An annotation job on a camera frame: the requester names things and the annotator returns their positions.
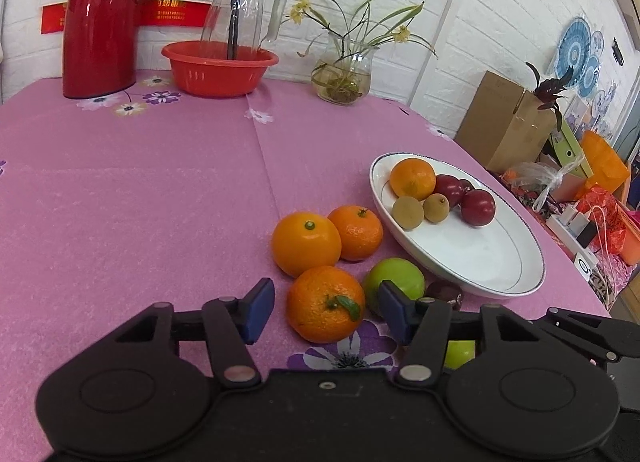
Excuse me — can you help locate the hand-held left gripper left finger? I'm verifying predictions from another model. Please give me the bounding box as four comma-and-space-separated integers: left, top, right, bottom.
100, 278, 277, 389

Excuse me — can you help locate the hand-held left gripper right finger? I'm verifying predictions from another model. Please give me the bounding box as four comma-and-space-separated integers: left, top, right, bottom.
377, 280, 561, 389

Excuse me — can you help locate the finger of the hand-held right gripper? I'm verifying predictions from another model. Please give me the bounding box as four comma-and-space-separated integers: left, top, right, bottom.
530, 308, 640, 369

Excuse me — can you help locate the green apple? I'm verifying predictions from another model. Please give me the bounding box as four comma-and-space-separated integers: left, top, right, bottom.
363, 257, 426, 317
444, 340, 477, 370

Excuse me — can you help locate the dark purple plum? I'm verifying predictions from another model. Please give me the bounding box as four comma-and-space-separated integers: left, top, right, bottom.
424, 280, 464, 311

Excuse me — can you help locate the tangerine with green leaf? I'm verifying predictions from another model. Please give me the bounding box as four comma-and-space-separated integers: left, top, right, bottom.
286, 266, 367, 344

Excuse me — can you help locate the smooth orange green stem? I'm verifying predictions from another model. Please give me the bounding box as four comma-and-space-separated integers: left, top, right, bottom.
271, 212, 343, 279

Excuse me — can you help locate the bumpy tangerine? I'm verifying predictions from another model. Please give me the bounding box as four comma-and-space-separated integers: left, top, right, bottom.
327, 205, 384, 263

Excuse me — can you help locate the brown kiwi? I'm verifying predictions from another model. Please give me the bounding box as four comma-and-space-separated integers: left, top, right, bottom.
422, 193, 451, 223
391, 196, 426, 231

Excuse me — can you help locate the white plate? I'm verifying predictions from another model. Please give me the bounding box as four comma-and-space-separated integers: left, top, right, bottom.
369, 152, 547, 299

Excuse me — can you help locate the large smooth orange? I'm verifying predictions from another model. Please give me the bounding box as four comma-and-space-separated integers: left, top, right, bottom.
389, 158, 437, 199

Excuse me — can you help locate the white power strip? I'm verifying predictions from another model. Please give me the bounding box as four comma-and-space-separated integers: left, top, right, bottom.
545, 207, 601, 250

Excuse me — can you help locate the red patterned bag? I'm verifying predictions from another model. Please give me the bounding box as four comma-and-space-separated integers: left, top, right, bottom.
575, 187, 640, 265

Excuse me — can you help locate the clear plastic bag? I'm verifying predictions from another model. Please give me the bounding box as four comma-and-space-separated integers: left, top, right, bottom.
502, 162, 586, 213

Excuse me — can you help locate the pink floral tablecloth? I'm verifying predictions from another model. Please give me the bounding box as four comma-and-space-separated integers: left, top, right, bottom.
0, 69, 613, 373

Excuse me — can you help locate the orange plastic bag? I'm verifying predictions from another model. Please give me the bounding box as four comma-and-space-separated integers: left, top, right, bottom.
580, 131, 631, 195

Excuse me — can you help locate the green file box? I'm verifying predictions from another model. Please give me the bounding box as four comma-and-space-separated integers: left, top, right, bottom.
547, 117, 593, 177

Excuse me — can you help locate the cardboard box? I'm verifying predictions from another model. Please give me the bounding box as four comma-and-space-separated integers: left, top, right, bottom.
456, 70, 566, 173

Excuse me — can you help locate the glass vase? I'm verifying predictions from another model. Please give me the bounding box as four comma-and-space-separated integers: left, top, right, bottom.
311, 36, 375, 106

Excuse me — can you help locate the red plastic basin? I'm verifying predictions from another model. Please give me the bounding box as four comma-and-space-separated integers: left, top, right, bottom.
161, 40, 280, 97

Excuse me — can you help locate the purple leafed plant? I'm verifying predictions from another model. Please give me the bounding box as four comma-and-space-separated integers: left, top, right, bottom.
525, 62, 576, 133

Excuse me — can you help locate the black stirring stick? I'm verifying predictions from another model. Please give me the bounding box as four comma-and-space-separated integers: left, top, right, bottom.
226, 0, 247, 61

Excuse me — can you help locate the glass pitcher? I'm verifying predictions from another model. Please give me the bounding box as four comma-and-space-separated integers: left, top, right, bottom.
200, 0, 288, 60

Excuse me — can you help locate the yellow flowered green plant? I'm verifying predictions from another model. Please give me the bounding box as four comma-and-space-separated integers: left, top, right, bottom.
280, 0, 438, 72

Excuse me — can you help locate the red thermos jug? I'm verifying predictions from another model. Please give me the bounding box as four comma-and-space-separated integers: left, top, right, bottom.
62, 0, 171, 100

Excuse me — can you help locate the small blue round wall decoration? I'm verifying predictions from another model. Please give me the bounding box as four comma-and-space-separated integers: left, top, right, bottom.
582, 56, 602, 97

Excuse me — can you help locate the large blue round wall decoration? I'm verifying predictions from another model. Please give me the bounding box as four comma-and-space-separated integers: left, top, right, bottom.
554, 16, 593, 78

